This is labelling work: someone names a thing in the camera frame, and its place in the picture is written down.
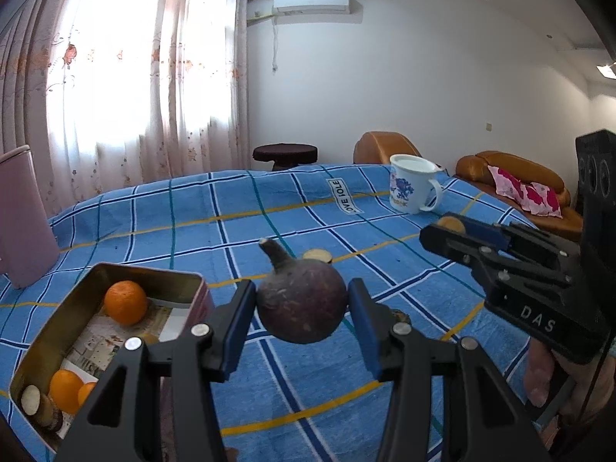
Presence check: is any brown leather armchair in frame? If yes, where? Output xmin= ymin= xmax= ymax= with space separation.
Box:
xmin=353 ymin=131 xmax=450 ymax=177

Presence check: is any blue checked tablecloth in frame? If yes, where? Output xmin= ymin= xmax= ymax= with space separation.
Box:
xmin=0 ymin=164 xmax=578 ymax=462

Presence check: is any person's right hand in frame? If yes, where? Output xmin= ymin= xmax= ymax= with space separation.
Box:
xmin=524 ymin=336 xmax=616 ymax=424

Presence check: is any pink floral cushion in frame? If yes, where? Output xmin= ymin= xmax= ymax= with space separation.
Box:
xmin=487 ymin=165 xmax=563 ymax=218

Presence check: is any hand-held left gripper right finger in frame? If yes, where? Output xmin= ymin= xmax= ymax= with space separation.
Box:
xmin=347 ymin=278 xmax=552 ymax=462

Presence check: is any white air conditioner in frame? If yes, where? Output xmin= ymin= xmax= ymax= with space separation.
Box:
xmin=272 ymin=0 xmax=350 ymax=15

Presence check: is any pink plastic kettle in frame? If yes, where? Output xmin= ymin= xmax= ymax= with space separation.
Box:
xmin=0 ymin=145 xmax=59 ymax=290

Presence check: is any brown leather sofa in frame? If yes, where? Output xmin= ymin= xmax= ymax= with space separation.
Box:
xmin=455 ymin=151 xmax=584 ymax=241

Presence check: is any sheer floral curtain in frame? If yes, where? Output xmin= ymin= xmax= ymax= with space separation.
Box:
xmin=0 ymin=0 xmax=256 ymax=217

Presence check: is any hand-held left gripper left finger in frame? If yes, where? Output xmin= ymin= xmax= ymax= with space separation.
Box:
xmin=57 ymin=279 xmax=258 ymax=462

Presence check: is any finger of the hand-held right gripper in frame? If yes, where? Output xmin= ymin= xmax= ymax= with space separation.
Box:
xmin=452 ymin=218 xmax=581 ymax=263
xmin=420 ymin=224 xmax=571 ymax=295

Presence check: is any brown tuber chunk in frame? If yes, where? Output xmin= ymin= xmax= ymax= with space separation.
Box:
xmin=33 ymin=392 xmax=63 ymax=431

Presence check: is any white mug with blue print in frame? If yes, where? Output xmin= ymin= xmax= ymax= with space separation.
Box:
xmin=389 ymin=153 xmax=444 ymax=215

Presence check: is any small orange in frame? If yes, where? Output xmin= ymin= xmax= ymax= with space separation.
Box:
xmin=77 ymin=381 xmax=99 ymax=407

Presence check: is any dark round stool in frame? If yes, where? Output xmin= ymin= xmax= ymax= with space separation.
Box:
xmin=253 ymin=143 xmax=319 ymax=171

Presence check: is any printed paper sheet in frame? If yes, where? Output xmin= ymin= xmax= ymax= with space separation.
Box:
xmin=62 ymin=298 xmax=188 ymax=381

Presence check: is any white-faced tuber slice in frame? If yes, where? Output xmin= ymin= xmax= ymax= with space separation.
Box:
xmin=20 ymin=385 xmax=43 ymax=417

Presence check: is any large orange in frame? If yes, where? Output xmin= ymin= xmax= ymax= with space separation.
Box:
xmin=49 ymin=370 xmax=84 ymax=415
xmin=104 ymin=280 xmax=148 ymax=326

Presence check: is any rectangular metal tin box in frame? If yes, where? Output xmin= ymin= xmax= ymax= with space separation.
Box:
xmin=8 ymin=262 xmax=222 ymax=448

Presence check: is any dark purple round tuber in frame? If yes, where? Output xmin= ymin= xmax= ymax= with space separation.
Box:
xmin=256 ymin=238 xmax=348 ymax=345

